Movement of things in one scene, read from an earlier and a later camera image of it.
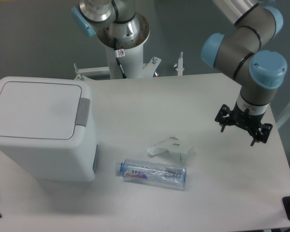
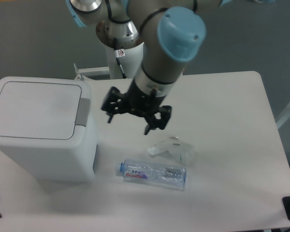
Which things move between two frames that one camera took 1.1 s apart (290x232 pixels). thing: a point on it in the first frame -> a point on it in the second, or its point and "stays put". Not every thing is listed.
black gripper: [225, 117] -> [139, 102]
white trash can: [40, 126] stays put
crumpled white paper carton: [177, 148] stays put
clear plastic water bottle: [134, 170] stays put
